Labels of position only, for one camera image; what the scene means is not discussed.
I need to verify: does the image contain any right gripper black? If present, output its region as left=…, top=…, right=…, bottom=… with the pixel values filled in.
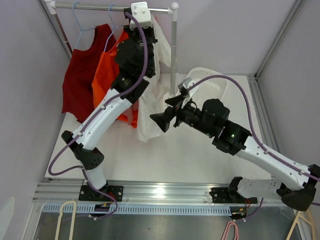
left=150, top=94, right=214, bottom=138

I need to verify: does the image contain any white t shirt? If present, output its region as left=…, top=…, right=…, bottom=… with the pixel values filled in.
left=136, top=14, right=181, bottom=143

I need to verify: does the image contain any pink t shirt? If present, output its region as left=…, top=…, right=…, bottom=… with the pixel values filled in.
left=123, top=102, right=139, bottom=125

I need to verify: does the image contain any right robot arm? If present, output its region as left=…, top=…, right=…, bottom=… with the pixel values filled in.
left=150, top=95, right=320, bottom=212

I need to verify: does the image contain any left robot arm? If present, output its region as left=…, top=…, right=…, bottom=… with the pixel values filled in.
left=61, top=25, right=157, bottom=201

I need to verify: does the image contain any orange t shirt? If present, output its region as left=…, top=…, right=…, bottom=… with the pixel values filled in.
left=91, top=29, right=140, bottom=129

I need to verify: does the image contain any blue hanger left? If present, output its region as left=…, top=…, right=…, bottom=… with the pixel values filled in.
left=71, top=1, right=96, bottom=49

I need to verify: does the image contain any dark red t shirt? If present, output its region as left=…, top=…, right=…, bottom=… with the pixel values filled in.
left=62, top=24, right=112, bottom=123

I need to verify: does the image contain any cream hanger bottom left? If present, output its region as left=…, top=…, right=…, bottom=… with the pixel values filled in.
left=53, top=199, right=78, bottom=240

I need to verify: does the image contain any pink hanger bottom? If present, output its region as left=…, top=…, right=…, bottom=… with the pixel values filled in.
left=221, top=221, right=240, bottom=240

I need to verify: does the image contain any beige hanger bottom right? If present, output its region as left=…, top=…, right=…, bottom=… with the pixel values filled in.
left=285, top=209, right=317, bottom=240

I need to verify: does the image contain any white plastic basket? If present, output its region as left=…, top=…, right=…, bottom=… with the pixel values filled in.
left=186, top=67, right=229, bottom=108

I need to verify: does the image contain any metal clothes rack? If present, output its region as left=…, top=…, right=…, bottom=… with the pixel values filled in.
left=39, top=0, right=179, bottom=95

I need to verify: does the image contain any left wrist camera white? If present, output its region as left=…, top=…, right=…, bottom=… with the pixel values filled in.
left=130, top=1, right=153, bottom=29

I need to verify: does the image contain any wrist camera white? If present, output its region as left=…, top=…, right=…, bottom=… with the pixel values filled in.
left=178, top=77, right=200, bottom=107
left=130, top=1, right=153, bottom=29

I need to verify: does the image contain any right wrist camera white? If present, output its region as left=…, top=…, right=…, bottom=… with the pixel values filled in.
left=178, top=77, right=200, bottom=107

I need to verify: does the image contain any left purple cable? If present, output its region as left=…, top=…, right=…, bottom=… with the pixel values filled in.
left=47, top=11, right=150, bottom=221

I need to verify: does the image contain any purple cable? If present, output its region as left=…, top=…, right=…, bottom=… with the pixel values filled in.
left=47, top=11, right=150, bottom=221
left=186, top=74, right=320, bottom=183

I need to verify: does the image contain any aluminium rail frame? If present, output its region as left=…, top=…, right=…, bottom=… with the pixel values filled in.
left=32, top=177, right=286, bottom=207

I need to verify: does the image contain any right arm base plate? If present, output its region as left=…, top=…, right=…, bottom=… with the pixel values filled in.
left=209, top=187, right=258, bottom=204

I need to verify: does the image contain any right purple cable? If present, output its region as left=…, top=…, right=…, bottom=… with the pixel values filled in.
left=186, top=74, right=320, bottom=183

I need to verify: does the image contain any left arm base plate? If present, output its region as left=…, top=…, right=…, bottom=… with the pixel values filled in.
left=78, top=185, right=124, bottom=202

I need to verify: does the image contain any slotted cable duct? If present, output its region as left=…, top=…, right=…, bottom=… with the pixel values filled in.
left=42, top=203, right=236, bottom=217

